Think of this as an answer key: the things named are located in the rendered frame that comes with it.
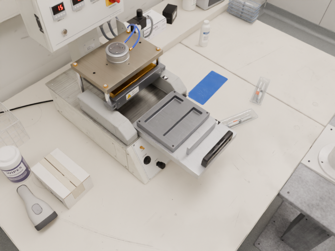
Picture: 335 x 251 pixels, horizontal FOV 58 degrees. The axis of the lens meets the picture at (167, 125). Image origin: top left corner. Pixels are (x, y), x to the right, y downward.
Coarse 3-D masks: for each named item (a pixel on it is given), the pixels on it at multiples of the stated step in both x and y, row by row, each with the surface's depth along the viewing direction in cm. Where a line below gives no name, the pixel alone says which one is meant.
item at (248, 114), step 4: (244, 112) 135; (248, 112) 135; (252, 112) 135; (232, 116) 133; (236, 116) 133; (240, 116) 133; (244, 116) 133; (248, 116) 134; (252, 116) 134; (256, 116) 134; (224, 120) 132; (228, 120) 132; (232, 120) 132; (236, 120) 132; (240, 120) 132; (244, 120) 132; (248, 120) 132; (224, 124) 130; (228, 124) 130; (232, 124) 130; (236, 124) 131
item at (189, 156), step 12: (144, 132) 102; (204, 132) 98; (216, 132) 103; (156, 144) 100; (192, 144) 95; (204, 144) 100; (228, 144) 102; (168, 156) 99; (180, 156) 97; (192, 156) 97; (216, 156) 98; (192, 168) 94; (204, 168) 94
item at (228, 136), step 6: (228, 132) 98; (222, 138) 97; (228, 138) 97; (216, 144) 95; (222, 144) 95; (210, 150) 94; (216, 150) 94; (204, 156) 92; (210, 156) 92; (204, 162) 93
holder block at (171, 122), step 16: (176, 96) 109; (160, 112) 106; (176, 112) 105; (192, 112) 107; (208, 112) 105; (144, 128) 101; (160, 128) 100; (176, 128) 102; (192, 128) 100; (176, 144) 96
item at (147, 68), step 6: (150, 66) 109; (138, 72) 107; (144, 72) 107; (84, 78) 108; (132, 78) 105; (138, 78) 105; (90, 84) 108; (126, 84) 103; (114, 90) 101; (120, 90) 101; (114, 96) 100
